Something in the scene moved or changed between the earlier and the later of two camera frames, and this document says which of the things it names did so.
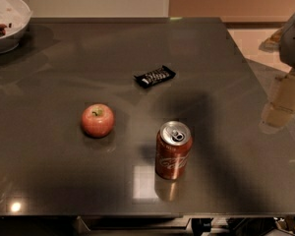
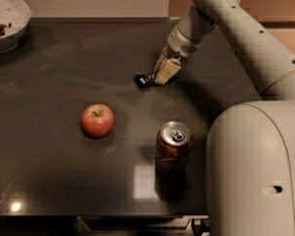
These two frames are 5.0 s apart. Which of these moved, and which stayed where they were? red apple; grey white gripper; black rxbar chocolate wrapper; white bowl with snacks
Moved: grey white gripper
Stayed: white bowl with snacks; black rxbar chocolate wrapper; red apple
